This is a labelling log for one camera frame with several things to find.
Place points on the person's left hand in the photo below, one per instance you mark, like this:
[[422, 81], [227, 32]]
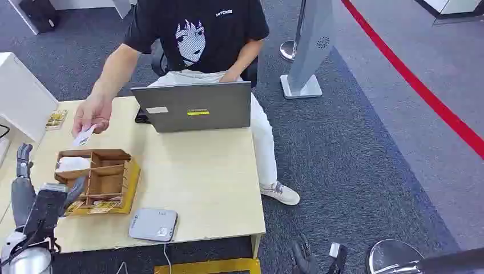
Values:
[[230, 78]]

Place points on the person's right hand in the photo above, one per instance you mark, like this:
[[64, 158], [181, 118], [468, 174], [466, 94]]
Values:
[[92, 111]]

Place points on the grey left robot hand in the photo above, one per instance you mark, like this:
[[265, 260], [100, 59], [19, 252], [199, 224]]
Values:
[[22, 198]]

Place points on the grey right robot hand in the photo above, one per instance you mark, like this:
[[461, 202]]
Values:
[[304, 259]]

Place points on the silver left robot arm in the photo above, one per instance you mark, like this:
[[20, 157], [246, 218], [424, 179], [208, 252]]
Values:
[[26, 261]]

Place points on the yellow card pack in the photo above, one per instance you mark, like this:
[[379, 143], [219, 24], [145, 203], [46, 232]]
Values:
[[56, 120]]

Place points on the person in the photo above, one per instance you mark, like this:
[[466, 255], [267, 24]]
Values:
[[211, 38]]

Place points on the grey laptop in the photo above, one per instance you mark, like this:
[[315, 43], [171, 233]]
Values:
[[193, 107]]

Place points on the black phone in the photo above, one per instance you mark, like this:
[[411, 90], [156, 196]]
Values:
[[142, 117]]

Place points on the yellow printed card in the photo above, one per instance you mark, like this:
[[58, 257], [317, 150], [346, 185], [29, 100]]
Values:
[[104, 207], [74, 208]]

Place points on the white card stack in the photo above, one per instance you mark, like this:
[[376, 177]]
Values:
[[73, 164]]

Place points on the white cabinet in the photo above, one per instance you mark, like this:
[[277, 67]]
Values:
[[22, 94]]

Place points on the wooden card box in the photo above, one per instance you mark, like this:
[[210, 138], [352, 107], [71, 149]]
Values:
[[111, 181]]

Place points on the grey standing kiosk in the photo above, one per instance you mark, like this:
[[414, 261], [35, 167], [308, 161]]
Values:
[[312, 45]]

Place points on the yellow board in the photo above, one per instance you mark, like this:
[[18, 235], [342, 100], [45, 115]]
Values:
[[208, 267]]

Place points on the pale wooden desk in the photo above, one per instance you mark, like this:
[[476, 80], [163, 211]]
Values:
[[200, 177]]

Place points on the white partition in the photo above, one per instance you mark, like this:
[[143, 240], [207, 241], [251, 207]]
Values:
[[75, 3]]

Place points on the black bag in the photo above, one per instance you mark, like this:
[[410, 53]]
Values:
[[39, 15]]

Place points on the grey card reader device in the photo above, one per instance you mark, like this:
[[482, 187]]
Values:
[[153, 225]]

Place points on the white counter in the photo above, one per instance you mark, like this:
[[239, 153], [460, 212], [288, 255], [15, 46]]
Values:
[[453, 5]]

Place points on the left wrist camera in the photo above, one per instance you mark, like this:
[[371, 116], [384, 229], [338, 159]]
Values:
[[45, 213]]

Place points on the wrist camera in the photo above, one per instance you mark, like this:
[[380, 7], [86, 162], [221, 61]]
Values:
[[337, 259], [45, 213]]

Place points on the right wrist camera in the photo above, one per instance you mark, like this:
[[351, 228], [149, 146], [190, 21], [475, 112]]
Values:
[[337, 259]]

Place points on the chrome stanchion post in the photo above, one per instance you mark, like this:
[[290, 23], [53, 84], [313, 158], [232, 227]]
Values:
[[288, 50]]

